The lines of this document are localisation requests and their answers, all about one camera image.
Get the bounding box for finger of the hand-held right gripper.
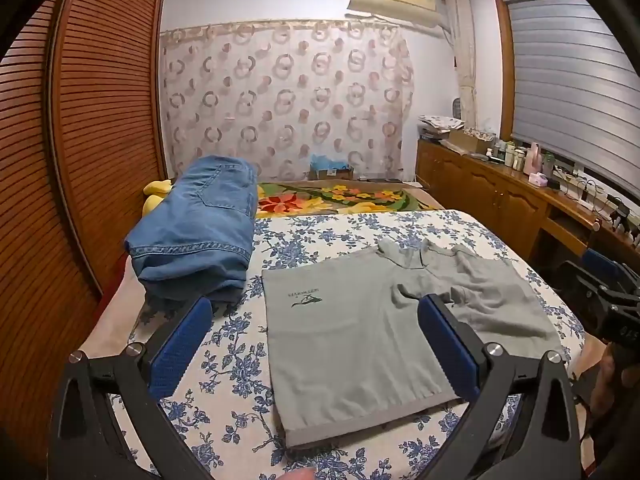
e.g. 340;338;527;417
554;260;613;311
582;249;640;288

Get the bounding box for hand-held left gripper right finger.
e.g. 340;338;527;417
417;294;583;480

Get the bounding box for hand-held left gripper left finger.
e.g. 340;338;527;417
50;296;213;480

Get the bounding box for grey pants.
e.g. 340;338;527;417
261;237;566;451

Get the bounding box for person's right hand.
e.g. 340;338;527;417
590;345;628;421

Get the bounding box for blue floral bed sheet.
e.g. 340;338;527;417
107;209;586;480

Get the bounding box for folded blue jeans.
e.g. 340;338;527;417
124;155;259;311

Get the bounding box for row of white bottles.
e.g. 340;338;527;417
492;139;528;170

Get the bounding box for long wooden cabinet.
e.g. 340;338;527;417
416;139;640;281

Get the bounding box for grey window blind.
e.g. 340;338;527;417
500;0;640;211

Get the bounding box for open cardboard box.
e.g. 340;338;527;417
447;129;496;155

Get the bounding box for folded patterned cloth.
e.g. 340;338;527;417
417;114;467;133

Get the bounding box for beige tied window curtain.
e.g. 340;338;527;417
442;0;481;131

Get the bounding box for wooden louvred wardrobe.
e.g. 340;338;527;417
0;0;168;461

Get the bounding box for circle patterned sheer curtain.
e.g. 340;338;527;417
159;19;416;183

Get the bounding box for tangle of charger cables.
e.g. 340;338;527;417
570;175;631;221

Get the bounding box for wooden window frame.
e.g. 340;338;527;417
492;0;596;143

